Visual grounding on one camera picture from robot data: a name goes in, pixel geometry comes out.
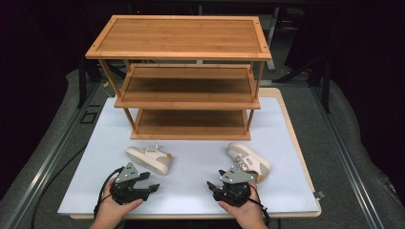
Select white table mat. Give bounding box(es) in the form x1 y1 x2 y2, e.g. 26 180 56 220
56 96 320 215

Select black stand leg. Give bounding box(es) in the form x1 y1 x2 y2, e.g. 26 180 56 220
77 56 89 109
320 59 332 113

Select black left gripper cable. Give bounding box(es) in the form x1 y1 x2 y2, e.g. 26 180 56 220
93 166 125 220

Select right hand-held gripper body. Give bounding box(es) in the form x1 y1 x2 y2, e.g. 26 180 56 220
213 165 259 208

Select small metal clip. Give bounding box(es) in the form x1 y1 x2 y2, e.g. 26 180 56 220
312 189 328 201

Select grey metal rail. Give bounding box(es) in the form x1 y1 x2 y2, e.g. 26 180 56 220
309 85 387 229
5 81 103 229

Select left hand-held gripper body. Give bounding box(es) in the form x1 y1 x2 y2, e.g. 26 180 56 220
109 161 151 206

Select beige sneaker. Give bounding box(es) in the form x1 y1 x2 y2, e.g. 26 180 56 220
124 143 174 177
226 141 272 184

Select white stand leg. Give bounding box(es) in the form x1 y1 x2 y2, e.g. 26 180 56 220
265 8 282 73

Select person's right hand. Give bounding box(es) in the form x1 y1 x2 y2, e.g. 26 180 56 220
217 181 267 224

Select wooden three-tier shoe rack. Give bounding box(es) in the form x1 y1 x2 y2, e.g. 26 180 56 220
85 14 272 141

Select black floor cable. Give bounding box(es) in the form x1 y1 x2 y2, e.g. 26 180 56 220
30 144 89 229

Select person's left hand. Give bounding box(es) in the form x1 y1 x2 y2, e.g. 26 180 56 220
95 178 144 224

